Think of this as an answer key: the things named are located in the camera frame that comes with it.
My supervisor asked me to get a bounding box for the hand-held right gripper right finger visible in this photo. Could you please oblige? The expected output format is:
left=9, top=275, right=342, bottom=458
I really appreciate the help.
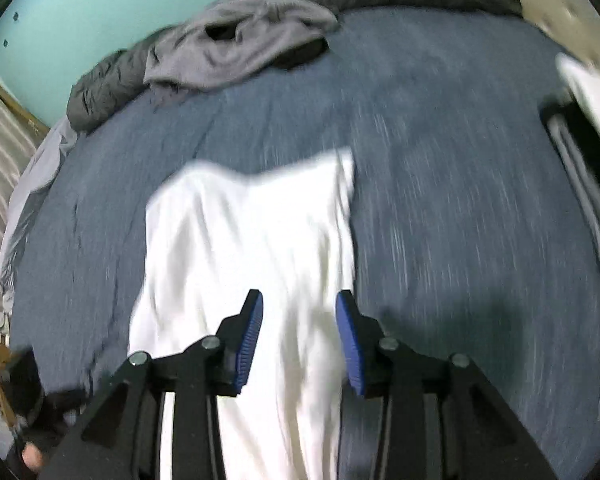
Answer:
left=335, top=290, right=556, bottom=480

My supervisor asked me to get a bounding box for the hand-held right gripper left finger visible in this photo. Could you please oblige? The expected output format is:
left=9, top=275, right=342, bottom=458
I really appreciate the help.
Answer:
left=42, top=289, right=264, bottom=480

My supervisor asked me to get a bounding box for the white polo shirt black trim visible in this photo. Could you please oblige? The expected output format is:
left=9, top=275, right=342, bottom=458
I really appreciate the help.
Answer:
left=128, top=147, right=358, bottom=480

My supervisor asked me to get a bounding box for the person's left hand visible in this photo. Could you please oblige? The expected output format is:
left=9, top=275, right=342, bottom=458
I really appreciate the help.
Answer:
left=22, top=442, right=48, bottom=471

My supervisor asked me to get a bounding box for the light grey blanket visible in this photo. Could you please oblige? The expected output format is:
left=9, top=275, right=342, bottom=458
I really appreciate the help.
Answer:
left=0, top=120, right=78, bottom=301

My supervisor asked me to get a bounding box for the folded grey garment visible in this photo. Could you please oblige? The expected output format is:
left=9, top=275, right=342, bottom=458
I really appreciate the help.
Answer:
left=550, top=110, right=600, bottom=421

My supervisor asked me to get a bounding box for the dark grey rolled duvet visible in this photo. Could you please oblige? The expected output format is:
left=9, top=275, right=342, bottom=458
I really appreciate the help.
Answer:
left=66, top=0, right=523, bottom=133

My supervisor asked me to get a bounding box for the yellow wooden strip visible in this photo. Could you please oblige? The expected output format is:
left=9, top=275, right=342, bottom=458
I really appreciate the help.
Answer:
left=0, top=82, right=51, bottom=136

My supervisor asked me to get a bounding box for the grey knit garment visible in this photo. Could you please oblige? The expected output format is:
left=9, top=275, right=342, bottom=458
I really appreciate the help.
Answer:
left=144, top=0, right=340, bottom=93

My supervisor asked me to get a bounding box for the cream tufted headboard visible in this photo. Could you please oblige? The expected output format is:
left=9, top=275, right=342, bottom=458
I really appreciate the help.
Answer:
left=500, top=0, right=600, bottom=91

